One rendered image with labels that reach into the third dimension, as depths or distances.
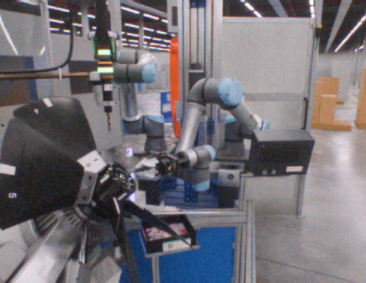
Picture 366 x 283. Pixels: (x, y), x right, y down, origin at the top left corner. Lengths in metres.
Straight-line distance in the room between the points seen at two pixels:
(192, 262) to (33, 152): 1.10
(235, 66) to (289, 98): 0.63
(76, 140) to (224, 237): 0.91
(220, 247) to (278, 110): 1.71
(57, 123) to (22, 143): 0.29
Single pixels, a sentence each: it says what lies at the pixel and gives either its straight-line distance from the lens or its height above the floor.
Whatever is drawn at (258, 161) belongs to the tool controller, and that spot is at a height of 1.13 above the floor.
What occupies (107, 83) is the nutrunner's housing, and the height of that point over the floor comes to 1.49.
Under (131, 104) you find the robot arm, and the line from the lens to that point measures 1.65.
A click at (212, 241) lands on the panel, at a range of 1.50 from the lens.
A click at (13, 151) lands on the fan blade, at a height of 1.37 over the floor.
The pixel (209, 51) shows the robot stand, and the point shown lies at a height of 1.64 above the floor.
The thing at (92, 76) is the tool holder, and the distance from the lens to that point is 0.88.
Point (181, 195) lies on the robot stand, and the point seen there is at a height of 0.76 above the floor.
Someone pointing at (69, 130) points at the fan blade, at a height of 1.35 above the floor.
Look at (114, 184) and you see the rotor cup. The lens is 0.81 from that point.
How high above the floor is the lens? 1.52
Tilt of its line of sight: 14 degrees down
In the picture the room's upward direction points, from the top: 1 degrees counter-clockwise
